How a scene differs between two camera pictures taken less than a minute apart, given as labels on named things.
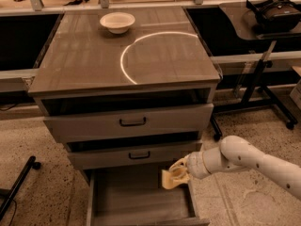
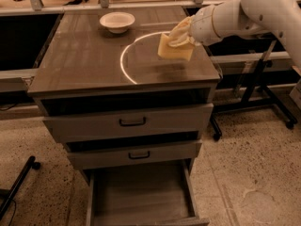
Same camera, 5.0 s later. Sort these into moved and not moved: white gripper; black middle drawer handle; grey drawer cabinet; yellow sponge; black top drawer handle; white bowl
Moved: yellow sponge; white gripper
Not moved: white bowl; black top drawer handle; black middle drawer handle; grey drawer cabinet
